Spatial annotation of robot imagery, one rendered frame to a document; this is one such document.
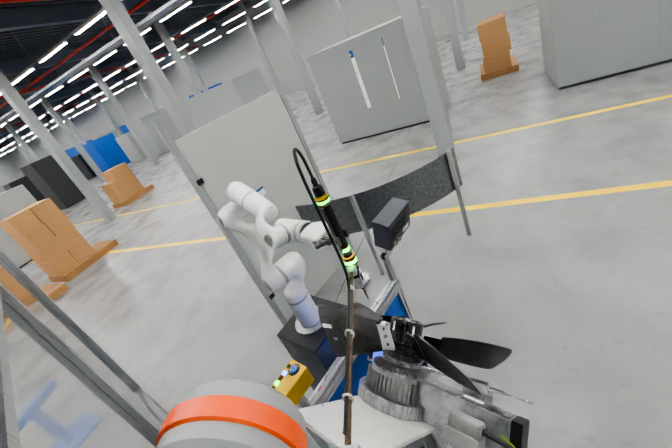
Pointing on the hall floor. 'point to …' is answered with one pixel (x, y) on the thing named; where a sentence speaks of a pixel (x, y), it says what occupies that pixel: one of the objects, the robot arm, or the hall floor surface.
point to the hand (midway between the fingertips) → (339, 236)
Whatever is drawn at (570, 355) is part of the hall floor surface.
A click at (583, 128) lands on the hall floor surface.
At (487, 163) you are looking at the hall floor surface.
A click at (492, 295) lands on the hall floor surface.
